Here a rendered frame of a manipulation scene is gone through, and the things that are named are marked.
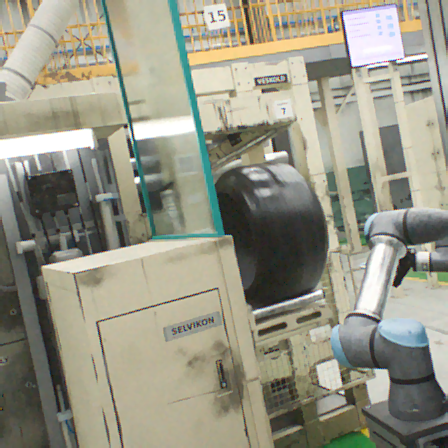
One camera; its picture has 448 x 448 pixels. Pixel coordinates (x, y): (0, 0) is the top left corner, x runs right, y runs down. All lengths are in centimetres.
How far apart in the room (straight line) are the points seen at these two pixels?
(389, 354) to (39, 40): 172
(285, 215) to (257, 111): 68
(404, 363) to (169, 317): 61
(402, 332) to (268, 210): 79
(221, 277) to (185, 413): 33
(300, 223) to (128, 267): 97
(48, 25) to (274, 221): 115
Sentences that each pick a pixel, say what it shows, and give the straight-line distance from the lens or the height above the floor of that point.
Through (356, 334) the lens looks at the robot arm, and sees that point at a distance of 169.
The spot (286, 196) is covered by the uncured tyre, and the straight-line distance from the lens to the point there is 224.
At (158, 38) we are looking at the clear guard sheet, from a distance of 166.
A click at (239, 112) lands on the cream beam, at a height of 171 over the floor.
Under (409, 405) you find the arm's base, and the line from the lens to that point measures 167.
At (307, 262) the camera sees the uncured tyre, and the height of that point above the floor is 106.
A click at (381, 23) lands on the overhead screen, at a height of 270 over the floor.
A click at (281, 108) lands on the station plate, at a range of 279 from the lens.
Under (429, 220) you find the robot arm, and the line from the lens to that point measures 188.
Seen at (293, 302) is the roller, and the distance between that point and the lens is 236.
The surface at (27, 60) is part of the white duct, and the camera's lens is 250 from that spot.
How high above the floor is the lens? 137
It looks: 3 degrees down
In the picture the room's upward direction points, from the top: 12 degrees counter-clockwise
